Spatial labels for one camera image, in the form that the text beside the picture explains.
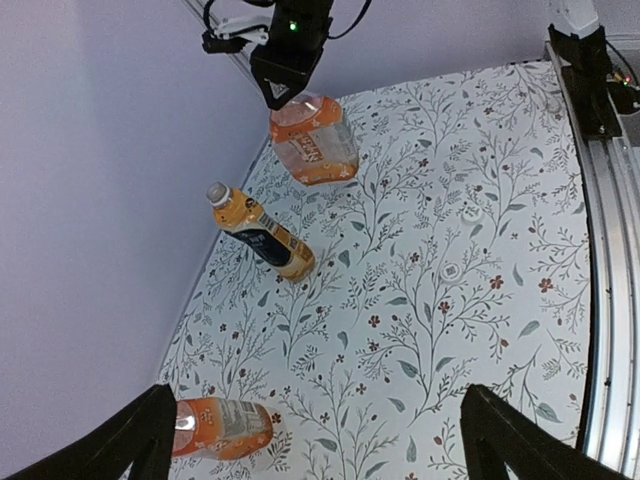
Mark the white bottle cap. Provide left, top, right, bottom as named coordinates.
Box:
left=460, top=208, right=484, bottom=225

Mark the aluminium front rail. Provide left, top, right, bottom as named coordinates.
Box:
left=542, top=39, right=640, bottom=476

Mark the floral tablecloth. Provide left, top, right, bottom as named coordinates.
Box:
left=160, top=60, right=590, bottom=479

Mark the orange bottle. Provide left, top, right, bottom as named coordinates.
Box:
left=269, top=92, right=360, bottom=186
left=172, top=397, right=274, bottom=461

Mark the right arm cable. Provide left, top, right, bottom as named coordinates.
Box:
left=202, top=0, right=374, bottom=41

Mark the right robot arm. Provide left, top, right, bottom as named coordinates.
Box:
left=250, top=1, right=639, bottom=139

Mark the right metal frame post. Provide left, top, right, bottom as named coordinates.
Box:
left=182, top=0, right=261, bottom=89

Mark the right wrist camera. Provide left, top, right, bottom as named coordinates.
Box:
left=202, top=15, right=271, bottom=54

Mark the yellow dark-label bottle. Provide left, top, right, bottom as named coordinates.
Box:
left=206, top=182, right=315, bottom=283

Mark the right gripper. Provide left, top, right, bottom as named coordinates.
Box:
left=250, top=0, right=333, bottom=109

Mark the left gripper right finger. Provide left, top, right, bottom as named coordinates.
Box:
left=460, top=384, right=625, bottom=479

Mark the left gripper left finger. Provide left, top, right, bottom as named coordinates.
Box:
left=10, top=384, right=176, bottom=479

